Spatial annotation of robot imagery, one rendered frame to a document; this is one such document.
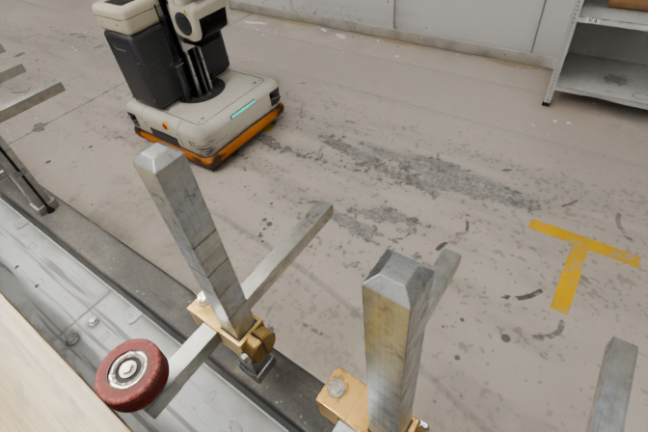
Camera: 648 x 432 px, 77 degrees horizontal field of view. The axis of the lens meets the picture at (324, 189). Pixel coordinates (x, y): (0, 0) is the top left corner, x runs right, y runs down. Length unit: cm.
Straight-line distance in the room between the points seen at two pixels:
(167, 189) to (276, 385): 44
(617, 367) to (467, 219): 129
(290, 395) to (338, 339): 83
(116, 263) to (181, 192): 61
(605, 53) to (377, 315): 281
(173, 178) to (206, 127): 173
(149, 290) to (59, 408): 36
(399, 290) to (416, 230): 157
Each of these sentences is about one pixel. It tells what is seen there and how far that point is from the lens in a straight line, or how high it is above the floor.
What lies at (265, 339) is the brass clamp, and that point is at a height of 83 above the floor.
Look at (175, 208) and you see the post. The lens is 42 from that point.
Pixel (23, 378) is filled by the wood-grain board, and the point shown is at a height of 90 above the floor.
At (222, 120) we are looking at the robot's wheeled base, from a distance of 217.
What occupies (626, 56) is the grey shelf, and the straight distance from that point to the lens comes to 302.
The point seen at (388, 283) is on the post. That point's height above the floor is 117.
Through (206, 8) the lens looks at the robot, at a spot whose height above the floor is 78.
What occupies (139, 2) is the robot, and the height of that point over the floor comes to 81.
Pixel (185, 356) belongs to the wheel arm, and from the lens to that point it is 66.
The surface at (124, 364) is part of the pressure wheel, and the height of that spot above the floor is 91.
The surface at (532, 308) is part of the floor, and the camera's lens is 170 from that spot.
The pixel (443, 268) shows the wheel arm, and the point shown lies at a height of 85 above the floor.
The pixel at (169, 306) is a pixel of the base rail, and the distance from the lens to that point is 88.
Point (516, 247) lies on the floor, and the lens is 185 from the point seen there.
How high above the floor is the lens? 139
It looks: 43 degrees down
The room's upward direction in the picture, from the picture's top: 7 degrees counter-clockwise
